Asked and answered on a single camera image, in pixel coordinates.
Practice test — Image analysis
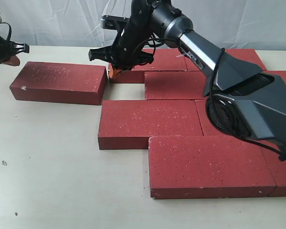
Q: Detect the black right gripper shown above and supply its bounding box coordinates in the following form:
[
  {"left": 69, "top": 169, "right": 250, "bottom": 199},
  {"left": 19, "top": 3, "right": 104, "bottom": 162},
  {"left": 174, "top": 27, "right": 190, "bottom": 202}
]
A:
[{"left": 88, "top": 19, "right": 155, "bottom": 80}]

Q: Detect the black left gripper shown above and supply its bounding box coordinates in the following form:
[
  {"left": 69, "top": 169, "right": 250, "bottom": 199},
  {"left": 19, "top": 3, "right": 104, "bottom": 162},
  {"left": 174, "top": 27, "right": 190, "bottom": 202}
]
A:
[{"left": 0, "top": 36, "right": 30, "bottom": 66}]

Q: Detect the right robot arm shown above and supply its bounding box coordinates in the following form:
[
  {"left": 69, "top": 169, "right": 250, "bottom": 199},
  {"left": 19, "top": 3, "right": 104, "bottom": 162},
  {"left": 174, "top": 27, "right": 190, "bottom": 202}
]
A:
[{"left": 89, "top": 0, "right": 286, "bottom": 162}]

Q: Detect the red brick middle row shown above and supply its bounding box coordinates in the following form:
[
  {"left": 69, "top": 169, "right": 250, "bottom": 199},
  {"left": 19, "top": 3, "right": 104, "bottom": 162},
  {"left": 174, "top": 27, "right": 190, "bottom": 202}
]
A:
[{"left": 195, "top": 99, "right": 224, "bottom": 136}]

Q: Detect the red brick front left row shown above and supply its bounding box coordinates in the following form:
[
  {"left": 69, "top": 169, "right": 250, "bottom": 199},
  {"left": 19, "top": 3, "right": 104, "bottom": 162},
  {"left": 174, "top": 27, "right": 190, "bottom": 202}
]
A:
[{"left": 148, "top": 135, "right": 276, "bottom": 199}]

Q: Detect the red brick front right row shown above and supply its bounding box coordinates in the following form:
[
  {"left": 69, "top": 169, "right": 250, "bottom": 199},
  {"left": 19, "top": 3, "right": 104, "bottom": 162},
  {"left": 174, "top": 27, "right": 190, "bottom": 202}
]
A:
[{"left": 261, "top": 147, "right": 286, "bottom": 198}]

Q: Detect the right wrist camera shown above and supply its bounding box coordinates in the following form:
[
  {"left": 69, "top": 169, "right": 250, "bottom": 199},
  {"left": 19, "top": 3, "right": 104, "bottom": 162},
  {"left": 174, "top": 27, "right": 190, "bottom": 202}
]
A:
[{"left": 101, "top": 15, "right": 129, "bottom": 31}]

